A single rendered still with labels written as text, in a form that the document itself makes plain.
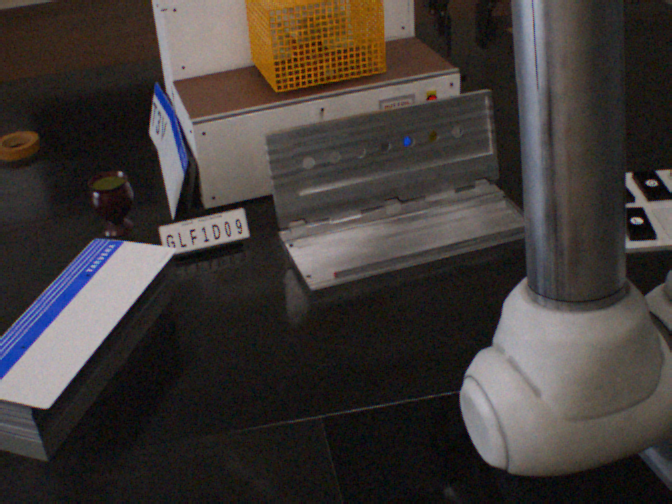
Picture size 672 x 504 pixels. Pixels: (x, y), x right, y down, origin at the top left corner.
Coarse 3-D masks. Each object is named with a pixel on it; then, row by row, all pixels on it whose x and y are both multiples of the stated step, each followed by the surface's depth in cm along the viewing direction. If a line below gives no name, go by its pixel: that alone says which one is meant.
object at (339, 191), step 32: (480, 96) 170; (288, 128) 163; (320, 128) 163; (352, 128) 166; (384, 128) 168; (416, 128) 170; (448, 128) 172; (480, 128) 174; (288, 160) 163; (320, 160) 166; (352, 160) 168; (384, 160) 170; (416, 160) 172; (448, 160) 174; (480, 160) 174; (288, 192) 165; (320, 192) 167; (352, 192) 168; (384, 192) 170; (416, 192) 172; (448, 192) 175; (288, 224) 167
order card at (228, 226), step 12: (216, 216) 168; (228, 216) 169; (240, 216) 169; (168, 228) 166; (180, 228) 167; (192, 228) 167; (204, 228) 168; (216, 228) 168; (228, 228) 169; (240, 228) 170; (168, 240) 166; (180, 240) 167; (192, 240) 167; (204, 240) 168; (216, 240) 169; (228, 240) 169; (180, 252) 167
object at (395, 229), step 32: (480, 192) 177; (320, 224) 171; (352, 224) 170; (384, 224) 169; (416, 224) 169; (448, 224) 168; (480, 224) 167; (512, 224) 167; (288, 256) 165; (320, 256) 162; (352, 256) 161; (384, 256) 161; (448, 256) 159; (480, 256) 161; (320, 288) 153; (352, 288) 155
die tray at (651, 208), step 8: (664, 176) 180; (632, 184) 178; (632, 192) 176; (640, 192) 175; (640, 200) 173; (664, 200) 172; (648, 208) 170; (656, 208) 170; (664, 208) 170; (648, 216) 168; (656, 216) 168; (664, 216) 168; (656, 224) 165; (664, 224) 165; (656, 232) 163; (664, 232) 163; (648, 240) 161; (656, 240) 161; (664, 240) 161; (632, 248) 160; (640, 248) 160; (648, 248) 160; (656, 248) 160; (664, 248) 160
